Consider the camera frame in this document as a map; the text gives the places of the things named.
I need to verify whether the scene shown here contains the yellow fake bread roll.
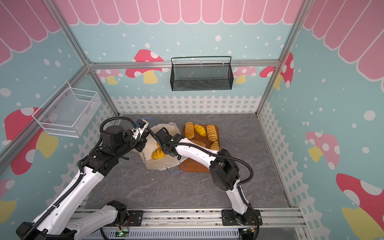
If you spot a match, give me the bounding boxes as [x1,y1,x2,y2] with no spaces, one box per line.
[206,125,218,142]

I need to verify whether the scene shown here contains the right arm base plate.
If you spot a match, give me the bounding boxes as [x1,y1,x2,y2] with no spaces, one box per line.
[222,209,263,227]

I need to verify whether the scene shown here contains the yellow fake croissant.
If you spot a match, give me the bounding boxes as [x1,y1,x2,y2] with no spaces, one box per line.
[194,124,207,137]

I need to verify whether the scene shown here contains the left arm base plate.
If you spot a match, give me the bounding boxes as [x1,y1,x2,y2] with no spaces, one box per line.
[106,210,144,227]

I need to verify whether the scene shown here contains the black mesh wall basket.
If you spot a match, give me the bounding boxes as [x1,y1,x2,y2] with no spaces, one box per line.
[170,56,234,91]

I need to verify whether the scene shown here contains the ridged yellow fake bread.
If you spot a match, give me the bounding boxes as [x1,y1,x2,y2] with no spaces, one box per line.
[184,122,195,140]

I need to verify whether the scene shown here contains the checkered paper bag blue handles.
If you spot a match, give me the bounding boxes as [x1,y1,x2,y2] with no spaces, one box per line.
[139,122,187,171]

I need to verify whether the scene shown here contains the white mesh wall basket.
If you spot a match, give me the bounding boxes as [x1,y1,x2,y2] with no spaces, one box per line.
[32,82,102,138]

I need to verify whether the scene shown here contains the long striped fake baguette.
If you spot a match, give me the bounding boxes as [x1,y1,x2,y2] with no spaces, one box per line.
[210,141,220,151]

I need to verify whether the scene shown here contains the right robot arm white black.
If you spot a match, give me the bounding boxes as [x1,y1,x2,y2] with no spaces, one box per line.
[145,128,263,227]

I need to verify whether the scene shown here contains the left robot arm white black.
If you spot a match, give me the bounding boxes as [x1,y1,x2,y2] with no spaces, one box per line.
[16,117,148,240]

